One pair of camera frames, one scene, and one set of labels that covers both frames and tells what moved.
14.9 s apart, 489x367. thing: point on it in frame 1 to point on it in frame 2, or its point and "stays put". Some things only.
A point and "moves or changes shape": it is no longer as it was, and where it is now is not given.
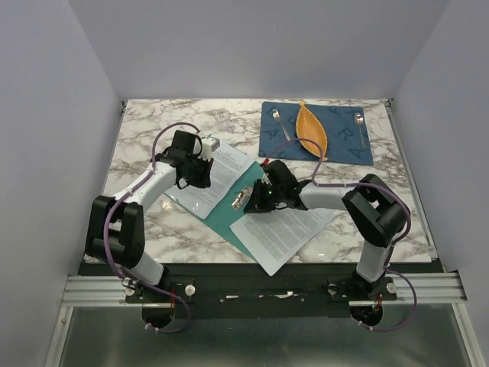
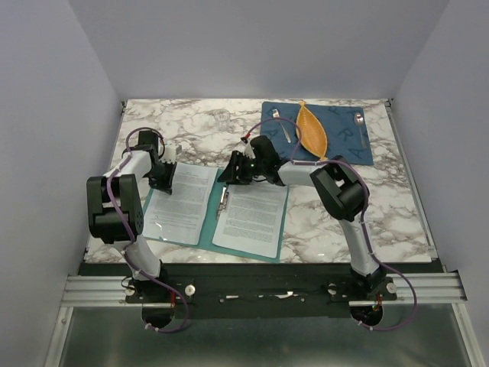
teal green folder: [222, 216] to [208, 233]
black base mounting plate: [260, 291] stays put
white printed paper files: [273, 237] moves or changes shape
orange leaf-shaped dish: [308, 126] stays put
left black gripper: [205, 181] to [166, 185]
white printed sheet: [228, 169] moves or changes shape
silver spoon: [358, 121] stays put
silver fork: [276, 116] stays put
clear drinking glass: [222, 115] stays put
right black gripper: [256, 203] to [230, 176]
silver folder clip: [242, 198] to [225, 196]
